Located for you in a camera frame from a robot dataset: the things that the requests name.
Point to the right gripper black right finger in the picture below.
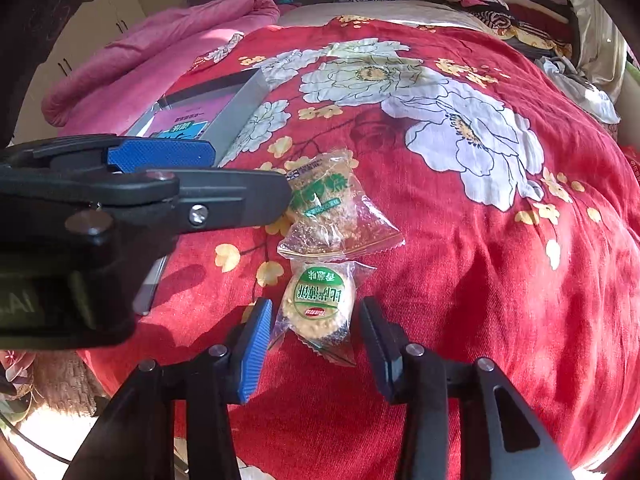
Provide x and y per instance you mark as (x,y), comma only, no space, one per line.
(384,342)

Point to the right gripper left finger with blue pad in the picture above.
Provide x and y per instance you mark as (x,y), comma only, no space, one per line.
(247,353)

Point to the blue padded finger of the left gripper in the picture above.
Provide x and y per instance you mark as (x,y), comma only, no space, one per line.
(135,154)

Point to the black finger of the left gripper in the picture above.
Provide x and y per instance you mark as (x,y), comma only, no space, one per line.
(219,199)

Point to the round biscuit green label packet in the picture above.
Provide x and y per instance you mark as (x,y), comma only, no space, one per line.
(317,307)

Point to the clear green label cracker packet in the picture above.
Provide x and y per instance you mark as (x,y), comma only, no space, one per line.
(332,218)

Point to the pink quilt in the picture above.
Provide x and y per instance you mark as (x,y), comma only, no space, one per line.
(110,91)

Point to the grey tray box with book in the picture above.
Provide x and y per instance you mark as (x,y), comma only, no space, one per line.
(214,111)

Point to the cream wardrobe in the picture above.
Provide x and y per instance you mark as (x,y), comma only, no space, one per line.
(93,26)

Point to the floral fabric basket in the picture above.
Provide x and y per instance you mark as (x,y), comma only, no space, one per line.
(579,89)

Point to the beige curtain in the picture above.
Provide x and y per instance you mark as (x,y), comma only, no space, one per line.
(603,49)

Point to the stack of folded clothes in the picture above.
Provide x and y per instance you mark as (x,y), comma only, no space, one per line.
(536,28)

